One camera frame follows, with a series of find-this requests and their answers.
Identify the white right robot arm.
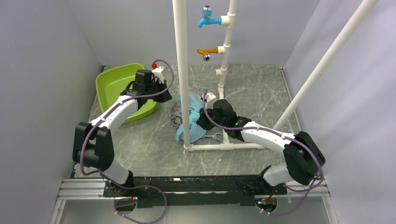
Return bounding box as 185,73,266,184
197,99,325,194

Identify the light blue printed plastic bag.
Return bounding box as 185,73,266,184
170,91,206,143

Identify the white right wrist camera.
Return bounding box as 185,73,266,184
202,92,217,110

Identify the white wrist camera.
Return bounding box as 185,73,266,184
202,92,217,110
151,63,165,84

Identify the silver combination wrench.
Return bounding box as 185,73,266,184
202,133,223,141

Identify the white diagonal pole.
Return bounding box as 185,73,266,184
273,0,379,130

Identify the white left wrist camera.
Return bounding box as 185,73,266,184
151,63,165,84

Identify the white PVC pipe frame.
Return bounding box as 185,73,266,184
172,0,267,152

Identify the lime green plastic basin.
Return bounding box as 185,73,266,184
95,63,157,125

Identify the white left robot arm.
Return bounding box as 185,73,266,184
72,66,172,196

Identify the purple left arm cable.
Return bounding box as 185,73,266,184
79,59,175,224

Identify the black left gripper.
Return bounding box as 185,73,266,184
146,79,173,103

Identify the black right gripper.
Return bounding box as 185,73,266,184
196,104,227,131

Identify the orange plastic faucet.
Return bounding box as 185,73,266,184
197,48,219,62

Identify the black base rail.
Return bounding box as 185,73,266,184
103,175,287,208

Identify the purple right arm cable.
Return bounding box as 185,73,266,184
201,90,325,217

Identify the blue plastic faucet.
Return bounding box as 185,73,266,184
197,5,221,28

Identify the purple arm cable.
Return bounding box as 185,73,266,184
201,90,325,217
79,59,175,224

